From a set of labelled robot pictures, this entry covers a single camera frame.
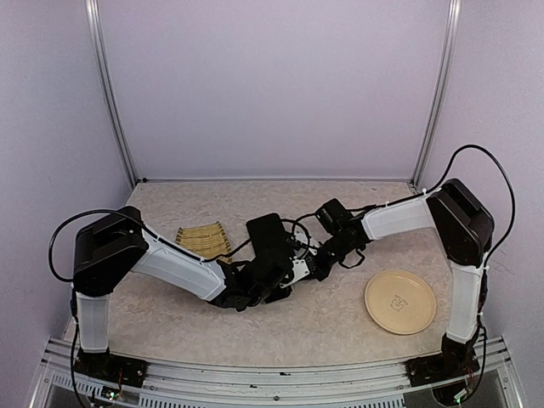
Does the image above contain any black zippered tool case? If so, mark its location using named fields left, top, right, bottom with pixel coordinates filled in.
left=246, top=212, right=293, bottom=269

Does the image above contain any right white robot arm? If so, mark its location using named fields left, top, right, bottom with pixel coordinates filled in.
left=314, top=178, right=495, bottom=344

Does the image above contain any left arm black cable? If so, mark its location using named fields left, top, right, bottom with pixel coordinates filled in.
left=47, top=208, right=205, bottom=282

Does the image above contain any left aluminium frame post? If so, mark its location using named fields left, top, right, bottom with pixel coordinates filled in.
left=85, top=0, right=139, bottom=188

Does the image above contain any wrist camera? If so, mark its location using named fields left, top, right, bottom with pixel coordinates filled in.
left=294, top=229, right=320, bottom=258
left=288, top=256, right=316, bottom=286

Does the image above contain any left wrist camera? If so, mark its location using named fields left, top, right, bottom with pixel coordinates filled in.
left=288, top=256, right=316, bottom=286

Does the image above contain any right aluminium frame post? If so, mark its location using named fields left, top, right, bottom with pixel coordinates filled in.
left=411, top=0, right=462, bottom=190

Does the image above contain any aluminium frame post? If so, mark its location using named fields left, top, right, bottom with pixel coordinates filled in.
left=411, top=0, right=462, bottom=190
left=85, top=0, right=139, bottom=188

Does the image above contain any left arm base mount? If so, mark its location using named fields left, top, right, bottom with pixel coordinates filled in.
left=74, top=349, right=149, bottom=388

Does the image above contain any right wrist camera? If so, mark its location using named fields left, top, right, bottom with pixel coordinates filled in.
left=294, top=229, right=320, bottom=258

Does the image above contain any beige round plate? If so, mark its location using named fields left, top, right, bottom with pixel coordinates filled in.
left=364, top=269, right=437, bottom=336

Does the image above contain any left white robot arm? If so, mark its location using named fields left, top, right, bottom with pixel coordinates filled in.
left=72, top=206, right=296, bottom=378

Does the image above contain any front aluminium rail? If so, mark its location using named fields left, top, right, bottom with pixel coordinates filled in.
left=29, top=335, right=524, bottom=408

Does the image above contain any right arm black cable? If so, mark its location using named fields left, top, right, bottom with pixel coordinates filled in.
left=348, top=144, right=518, bottom=264

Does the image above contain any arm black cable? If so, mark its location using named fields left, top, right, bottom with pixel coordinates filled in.
left=47, top=208, right=205, bottom=282
left=348, top=144, right=518, bottom=264

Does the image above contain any woven bamboo tray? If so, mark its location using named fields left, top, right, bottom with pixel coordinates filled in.
left=175, top=221, right=232, bottom=264

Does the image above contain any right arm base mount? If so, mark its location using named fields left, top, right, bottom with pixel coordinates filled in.
left=405, top=329, right=480, bottom=387

